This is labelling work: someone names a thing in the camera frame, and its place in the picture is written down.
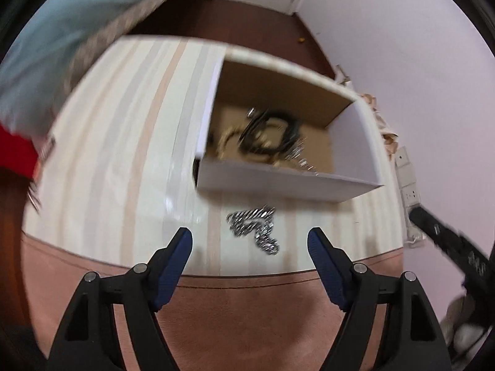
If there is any white wall socket strip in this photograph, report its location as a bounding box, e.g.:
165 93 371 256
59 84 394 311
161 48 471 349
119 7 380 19
394 146 428 249

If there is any person's right hand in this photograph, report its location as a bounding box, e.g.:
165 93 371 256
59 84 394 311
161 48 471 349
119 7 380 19
441 292 492 358

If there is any striped and pink tablecloth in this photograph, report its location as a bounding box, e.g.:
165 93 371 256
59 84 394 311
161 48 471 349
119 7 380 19
19 35 406 371

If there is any light blue duvet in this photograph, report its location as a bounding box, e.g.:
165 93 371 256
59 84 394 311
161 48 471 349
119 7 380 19
0 0 204 136

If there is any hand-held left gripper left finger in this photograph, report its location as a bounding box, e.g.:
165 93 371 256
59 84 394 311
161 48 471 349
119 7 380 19
45 227 193 371

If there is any silver chain bracelet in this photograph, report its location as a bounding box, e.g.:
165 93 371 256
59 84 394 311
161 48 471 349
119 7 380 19
226 205 281 256

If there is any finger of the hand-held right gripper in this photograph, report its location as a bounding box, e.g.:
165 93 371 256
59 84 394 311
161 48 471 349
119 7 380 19
409 203 467 254

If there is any red bed sheet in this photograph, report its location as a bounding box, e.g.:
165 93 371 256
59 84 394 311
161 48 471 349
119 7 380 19
0 123 53 180

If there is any checkered brown cloth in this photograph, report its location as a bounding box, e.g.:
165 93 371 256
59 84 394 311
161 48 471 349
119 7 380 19
334 65 400 157

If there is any cardboard box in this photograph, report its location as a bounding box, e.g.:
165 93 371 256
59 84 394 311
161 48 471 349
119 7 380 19
192 44 385 203

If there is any wooden bead bracelet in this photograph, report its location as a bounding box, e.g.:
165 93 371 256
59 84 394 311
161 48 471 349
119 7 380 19
211 126 287 168

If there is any crystal link bracelet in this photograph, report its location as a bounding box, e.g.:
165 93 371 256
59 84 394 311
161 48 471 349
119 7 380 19
284 145 321 176

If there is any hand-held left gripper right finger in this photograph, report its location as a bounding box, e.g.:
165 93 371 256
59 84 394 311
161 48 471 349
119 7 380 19
307 227 453 371

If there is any black wristband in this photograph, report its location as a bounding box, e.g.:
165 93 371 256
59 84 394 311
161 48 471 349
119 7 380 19
237 110 304 155

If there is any striped strap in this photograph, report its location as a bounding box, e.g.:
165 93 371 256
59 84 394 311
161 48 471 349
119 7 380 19
28 135 57 213

